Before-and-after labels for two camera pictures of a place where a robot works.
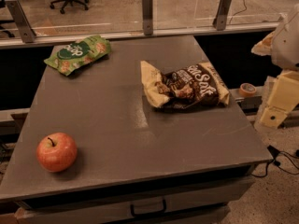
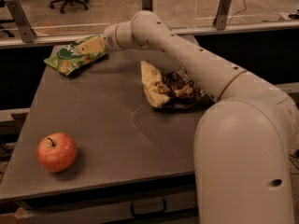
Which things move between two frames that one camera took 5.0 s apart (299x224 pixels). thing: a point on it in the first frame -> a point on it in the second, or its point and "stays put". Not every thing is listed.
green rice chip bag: [72, 57] stays put
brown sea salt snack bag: [192, 86] stays put
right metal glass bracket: [220, 21] stays put
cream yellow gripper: [287, 46] -> [109, 38]
